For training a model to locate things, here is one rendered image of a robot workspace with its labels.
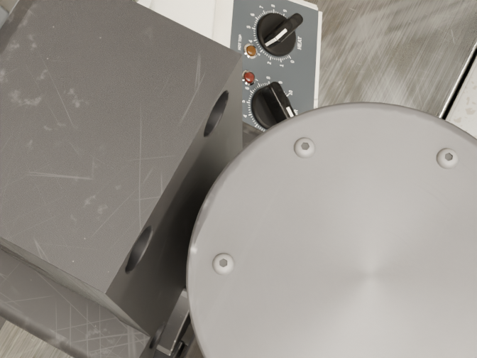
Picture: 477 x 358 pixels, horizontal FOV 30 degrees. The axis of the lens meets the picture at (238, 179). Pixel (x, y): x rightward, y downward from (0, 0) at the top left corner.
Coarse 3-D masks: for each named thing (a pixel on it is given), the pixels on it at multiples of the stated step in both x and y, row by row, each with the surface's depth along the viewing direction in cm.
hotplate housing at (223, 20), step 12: (216, 0) 62; (228, 0) 62; (288, 0) 65; (300, 0) 66; (216, 12) 62; (228, 12) 62; (216, 24) 62; (228, 24) 62; (216, 36) 62; (228, 36) 62
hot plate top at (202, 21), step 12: (156, 0) 60; (168, 0) 60; (180, 0) 60; (192, 0) 60; (204, 0) 60; (168, 12) 60; (180, 12) 60; (192, 12) 60; (204, 12) 60; (192, 24) 60; (204, 24) 60
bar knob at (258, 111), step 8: (264, 88) 61; (272, 88) 61; (280, 88) 61; (256, 96) 62; (264, 96) 62; (272, 96) 61; (280, 96) 61; (256, 104) 61; (264, 104) 62; (272, 104) 61; (280, 104) 61; (288, 104) 61; (256, 112) 61; (264, 112) 62; (272, 112) 62; (280, 112) 61; (288, 112) 61; (256, 120) 62; (264, 120) 61; (272, 120) 62; (280, 120) 61; (264, 128) 62
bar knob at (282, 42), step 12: (264, 24) 63; (276, 24) 64; (288, 24) 62; (300, 24) 63; (264, 36) 63; (276, 36) 62; (288, 36) 64; (264, 48) 63; (276, 48) 63; (288, 48) 64
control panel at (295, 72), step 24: (240, 0) 63; (264, 0) 64; (240, 24) 62; (312, 24) 66; (240, 48) 62; (312, 48) 65; (264, 72) 63; (288, 72) 64; (312, 72) 65; (288, 96) 63; (312, 96) 64
